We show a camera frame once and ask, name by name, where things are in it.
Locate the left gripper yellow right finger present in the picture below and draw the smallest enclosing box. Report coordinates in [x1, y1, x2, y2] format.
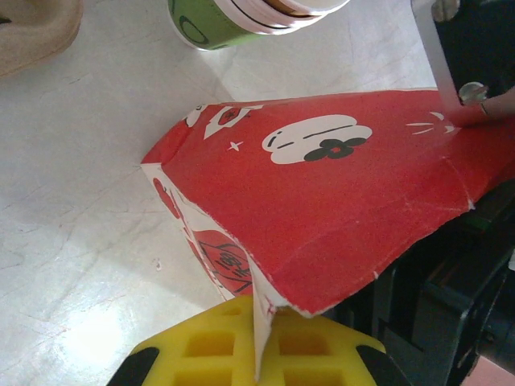
[266, 309, 411, 386]

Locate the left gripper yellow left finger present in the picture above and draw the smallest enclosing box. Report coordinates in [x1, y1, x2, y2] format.
[108, 295, 258, 386]

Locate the red white paper bag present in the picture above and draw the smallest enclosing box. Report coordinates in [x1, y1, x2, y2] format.
[139, 86, 515, 381]

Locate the brown cardboard cup carrier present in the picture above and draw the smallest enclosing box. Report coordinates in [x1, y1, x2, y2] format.
[0, 0, 84, 78]

